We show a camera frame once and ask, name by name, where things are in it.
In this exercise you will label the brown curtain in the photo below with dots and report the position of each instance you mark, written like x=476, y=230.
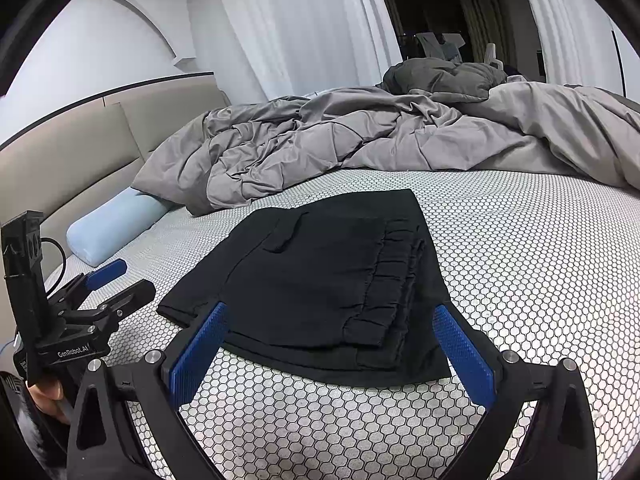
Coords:
x=482, y=25

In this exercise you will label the grey duvet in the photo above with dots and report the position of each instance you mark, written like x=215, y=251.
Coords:
x=350, y=145

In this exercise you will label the person's left hand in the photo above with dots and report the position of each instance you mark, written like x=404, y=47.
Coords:
x=50, y=397

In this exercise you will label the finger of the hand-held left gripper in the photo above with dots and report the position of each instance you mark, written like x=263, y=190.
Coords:
x=132, y=297
x=107, y=271

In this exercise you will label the thin black pole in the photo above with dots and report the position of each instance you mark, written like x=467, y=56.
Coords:
x=619, y=62

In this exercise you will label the black pants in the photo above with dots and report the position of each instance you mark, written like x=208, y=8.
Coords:
x=310, y=270

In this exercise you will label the white chair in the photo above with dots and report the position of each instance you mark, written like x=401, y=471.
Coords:
x=491, y=55

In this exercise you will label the white honeycomb mattress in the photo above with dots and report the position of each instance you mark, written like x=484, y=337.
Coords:
x=525, y=260

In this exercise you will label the light blue pillow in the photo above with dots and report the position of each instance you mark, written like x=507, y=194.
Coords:
x=110, y=230

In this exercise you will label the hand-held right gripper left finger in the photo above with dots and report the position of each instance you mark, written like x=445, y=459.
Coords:
x=197, y=355

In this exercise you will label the hanging clothes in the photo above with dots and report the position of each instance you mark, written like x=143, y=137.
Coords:
x=437, y=46

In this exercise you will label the wide white curtain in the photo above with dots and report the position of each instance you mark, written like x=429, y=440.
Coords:
x=300, y=25

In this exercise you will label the narrow white curtain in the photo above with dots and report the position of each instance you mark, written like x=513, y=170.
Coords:
x=565, y=25

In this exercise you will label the beige padded headboard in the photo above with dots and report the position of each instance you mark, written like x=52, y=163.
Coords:
x=75, y=160

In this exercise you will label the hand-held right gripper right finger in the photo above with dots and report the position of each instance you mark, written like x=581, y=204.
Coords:
x=462, y=355

